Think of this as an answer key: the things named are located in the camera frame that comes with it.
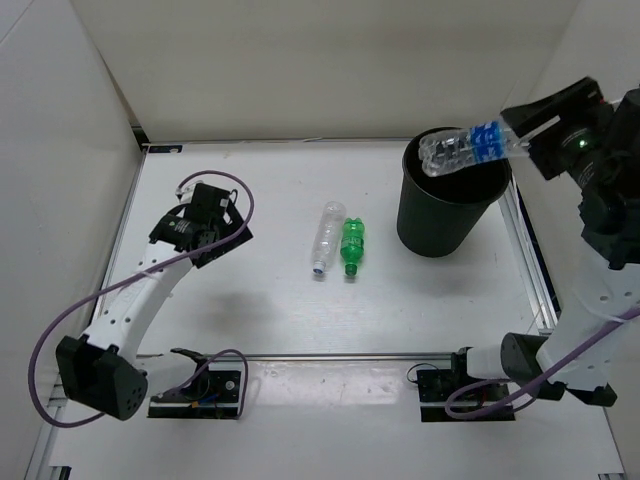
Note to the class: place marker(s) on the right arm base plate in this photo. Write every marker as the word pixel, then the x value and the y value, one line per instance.
pixel 435 384

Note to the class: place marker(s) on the front aluminium rail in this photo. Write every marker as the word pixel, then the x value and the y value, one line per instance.
pixel 408 356

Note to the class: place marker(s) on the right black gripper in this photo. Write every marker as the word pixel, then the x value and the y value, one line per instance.
pixel 523 118

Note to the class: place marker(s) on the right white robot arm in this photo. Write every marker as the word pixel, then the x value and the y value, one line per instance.
pixel 604 297

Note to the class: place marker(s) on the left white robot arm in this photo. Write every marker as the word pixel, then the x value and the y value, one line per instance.
pixel 100 368

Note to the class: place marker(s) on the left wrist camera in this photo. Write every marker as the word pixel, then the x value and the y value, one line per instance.
pixel 184 193

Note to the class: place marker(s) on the clear bottle blue cap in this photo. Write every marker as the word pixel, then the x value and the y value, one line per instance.
pixel 327 236

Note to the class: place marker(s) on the tall blue label water bottle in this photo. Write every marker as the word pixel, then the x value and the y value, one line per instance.
pixel 451 150

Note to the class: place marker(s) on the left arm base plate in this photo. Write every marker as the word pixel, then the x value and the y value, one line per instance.
pixel 215 395

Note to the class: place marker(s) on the black plastic bin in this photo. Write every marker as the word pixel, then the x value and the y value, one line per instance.
pixel 435 215

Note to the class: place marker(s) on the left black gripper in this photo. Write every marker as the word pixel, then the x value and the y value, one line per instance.
pixel 236 241

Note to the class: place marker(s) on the green plastic bottle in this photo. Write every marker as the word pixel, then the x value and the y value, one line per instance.
pixel 352 245

